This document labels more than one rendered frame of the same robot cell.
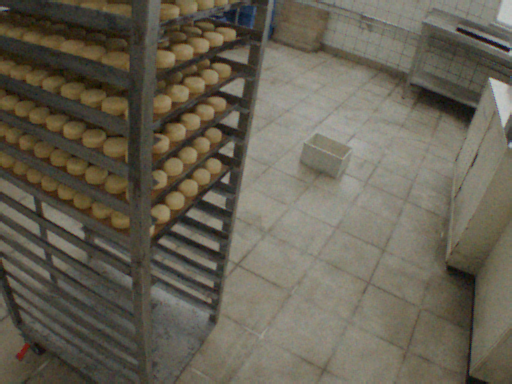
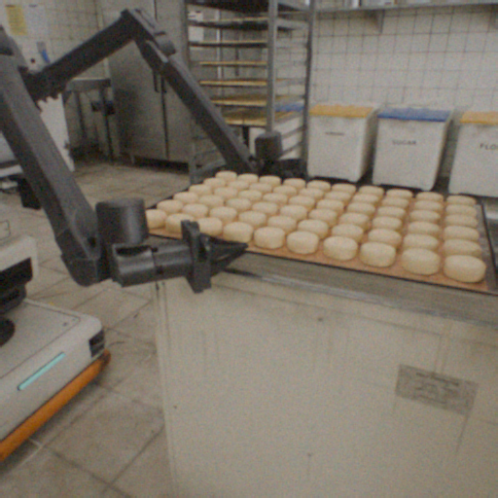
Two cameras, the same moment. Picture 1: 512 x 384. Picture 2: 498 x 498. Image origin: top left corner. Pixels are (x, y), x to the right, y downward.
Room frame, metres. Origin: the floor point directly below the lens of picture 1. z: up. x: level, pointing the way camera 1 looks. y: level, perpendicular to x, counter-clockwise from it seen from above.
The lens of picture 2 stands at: (1.11, -2.09, 1.18)
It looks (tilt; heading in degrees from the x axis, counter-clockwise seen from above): 25 degrees down; 95
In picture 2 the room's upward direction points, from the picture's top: straight up
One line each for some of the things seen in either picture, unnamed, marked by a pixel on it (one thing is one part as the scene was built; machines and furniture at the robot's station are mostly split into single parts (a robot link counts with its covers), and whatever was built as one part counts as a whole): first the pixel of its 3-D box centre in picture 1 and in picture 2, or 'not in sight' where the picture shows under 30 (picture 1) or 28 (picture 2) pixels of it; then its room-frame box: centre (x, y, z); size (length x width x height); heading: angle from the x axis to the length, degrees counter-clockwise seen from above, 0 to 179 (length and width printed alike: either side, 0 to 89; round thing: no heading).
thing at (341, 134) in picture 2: not in sight; (341, 145); (1.62, 2.27, 0.38); 0.64 x 0.54 x 0.77; 68
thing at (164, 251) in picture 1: (143, 240); not in sight; (1.08, 0.36, 0.42); 0.64 x 0.03 x 0.03; 72
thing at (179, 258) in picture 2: not in sight; (175, 259); (0.95, -1.52, 0.90); 0.07 x 0.07 x 0.10; 28
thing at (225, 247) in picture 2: not in sight; (220, 257); (1.01, -1.48, 0.89); 0.09 x 0.07 x 0.07; 28
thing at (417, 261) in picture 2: not in sight; (419, 261); (1.31, -1.51, 0.91); 0.05 x 0.05 x 0.02
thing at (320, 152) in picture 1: (326, 154); not in sight; (2.59, -0.43, 0.08); 0.30 x 0.22 x 0.16; 65
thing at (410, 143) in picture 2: not in sight; (410, 151); (2.22, 2.01, 0.38); 0.64 x 0.54 x 0.77; 66
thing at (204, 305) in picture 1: (143, 274); not in sight; (1.08, 0.36, 0.24); 0.64 x 0.03 x 0.03; 72
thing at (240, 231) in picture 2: not in sight; (238, 232); (1.03, -1.43, 0.91); 0.05 x 0.05 x 0.02
